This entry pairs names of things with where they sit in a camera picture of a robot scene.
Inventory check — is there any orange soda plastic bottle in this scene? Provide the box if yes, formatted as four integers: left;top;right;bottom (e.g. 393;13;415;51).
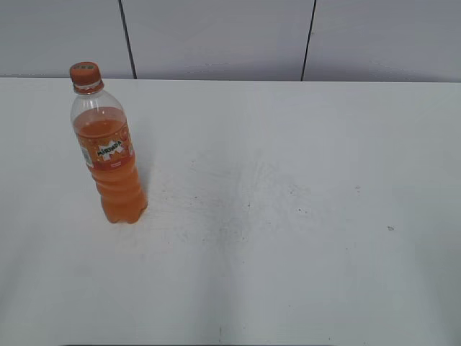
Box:
71;81;148;223

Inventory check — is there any orange bottle cap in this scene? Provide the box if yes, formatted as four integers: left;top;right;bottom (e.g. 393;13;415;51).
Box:
69;61;101;87

